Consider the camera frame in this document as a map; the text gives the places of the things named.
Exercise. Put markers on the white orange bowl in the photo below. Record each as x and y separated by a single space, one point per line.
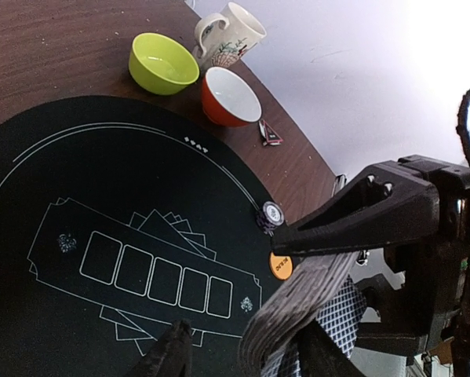
227 100

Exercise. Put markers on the red black triangle button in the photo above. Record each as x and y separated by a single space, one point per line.
268 135

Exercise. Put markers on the green bowl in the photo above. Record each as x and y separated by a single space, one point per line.
161 65

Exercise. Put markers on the orange big blind button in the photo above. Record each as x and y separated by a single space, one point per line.
281 266

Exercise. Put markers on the black round poker mat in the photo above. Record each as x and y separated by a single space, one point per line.
118 218

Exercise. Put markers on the white decorated mug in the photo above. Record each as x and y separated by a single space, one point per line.
222 39

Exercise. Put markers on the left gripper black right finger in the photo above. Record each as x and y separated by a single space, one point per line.
385 204

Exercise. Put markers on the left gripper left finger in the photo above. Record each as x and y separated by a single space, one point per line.
170 356

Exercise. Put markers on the grey playing card deck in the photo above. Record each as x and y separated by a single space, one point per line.
294 305

